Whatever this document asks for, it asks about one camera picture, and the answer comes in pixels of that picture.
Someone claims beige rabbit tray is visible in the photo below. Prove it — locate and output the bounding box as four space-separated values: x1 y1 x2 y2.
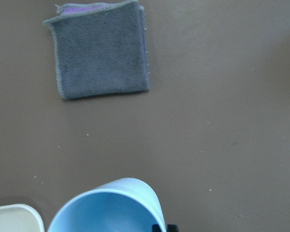
0 203 45 232

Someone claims grey folded cloth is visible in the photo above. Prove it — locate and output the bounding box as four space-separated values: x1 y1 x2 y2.
44 0 150 100

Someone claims blue cup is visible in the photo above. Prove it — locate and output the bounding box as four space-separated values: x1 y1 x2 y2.
48 177 167 232

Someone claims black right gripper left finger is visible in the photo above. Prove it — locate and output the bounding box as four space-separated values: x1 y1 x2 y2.
152 224 160 232

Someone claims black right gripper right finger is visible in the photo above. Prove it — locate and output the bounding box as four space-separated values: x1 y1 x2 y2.
167 224 178 232

